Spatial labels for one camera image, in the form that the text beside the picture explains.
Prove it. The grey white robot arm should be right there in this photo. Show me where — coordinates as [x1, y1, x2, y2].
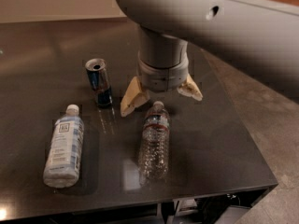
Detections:
[116, 0, 299, 99]

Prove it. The white labelled plastic bottle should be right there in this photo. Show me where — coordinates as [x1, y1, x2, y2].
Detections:
[43, 105, 84, 189]

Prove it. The blue silver energy drink can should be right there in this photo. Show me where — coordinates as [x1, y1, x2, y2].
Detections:
[85, 58, 112, 107]

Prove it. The clear plastic water bottle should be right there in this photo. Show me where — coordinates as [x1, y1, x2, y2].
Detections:
[138, 101, 170, 184]

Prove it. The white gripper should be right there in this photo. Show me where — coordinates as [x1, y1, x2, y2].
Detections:
[121, 55, 203, 117]

